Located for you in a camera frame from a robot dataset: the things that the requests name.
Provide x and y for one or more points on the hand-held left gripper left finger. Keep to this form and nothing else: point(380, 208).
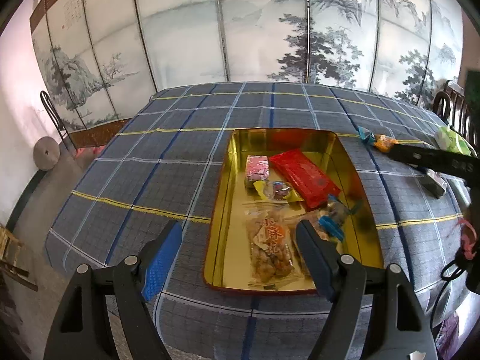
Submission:
point(161, 262)

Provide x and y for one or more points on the blue plaid tablecloth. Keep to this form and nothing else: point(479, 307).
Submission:
point(150, 165)

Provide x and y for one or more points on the pink snack packet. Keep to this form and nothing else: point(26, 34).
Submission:
point(258, 168)

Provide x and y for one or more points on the green tissue pack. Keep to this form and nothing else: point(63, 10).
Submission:
point(452, 140)

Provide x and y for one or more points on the light blue small packet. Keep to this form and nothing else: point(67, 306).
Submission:
point(364, 134)

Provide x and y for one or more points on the orange snack packet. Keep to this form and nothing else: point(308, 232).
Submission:
point(384, 142)

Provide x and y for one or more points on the gold tin tray red rim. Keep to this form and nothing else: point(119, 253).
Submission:
point(232, 232)

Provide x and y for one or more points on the light wooden stool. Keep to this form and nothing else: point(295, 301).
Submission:
point(11, 249)

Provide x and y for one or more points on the dark carved wooden chair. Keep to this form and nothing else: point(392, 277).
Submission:
point(455, 101)

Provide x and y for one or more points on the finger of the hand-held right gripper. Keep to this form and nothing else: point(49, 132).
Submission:
point(420, 156)

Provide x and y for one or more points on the grey clear snack packet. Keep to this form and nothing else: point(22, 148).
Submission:
point(435, 183)

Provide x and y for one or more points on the red snack packet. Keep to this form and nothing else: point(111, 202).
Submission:
point(303, 178)

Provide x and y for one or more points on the round stone disc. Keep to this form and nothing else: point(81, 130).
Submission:
point(45, 153)

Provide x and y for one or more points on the clear fried snack packet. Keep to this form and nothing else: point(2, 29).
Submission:
point(314, 216)
point(270, 247)

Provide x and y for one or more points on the yellow small snack packet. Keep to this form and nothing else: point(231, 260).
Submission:
point(279, 191)

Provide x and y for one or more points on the painted folding screen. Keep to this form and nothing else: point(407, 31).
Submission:
point(225, 45)

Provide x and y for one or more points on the blue clear candy packet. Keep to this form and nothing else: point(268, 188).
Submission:
point(333, 213)

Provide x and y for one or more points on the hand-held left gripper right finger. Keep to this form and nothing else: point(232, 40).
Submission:
point(318, 266)

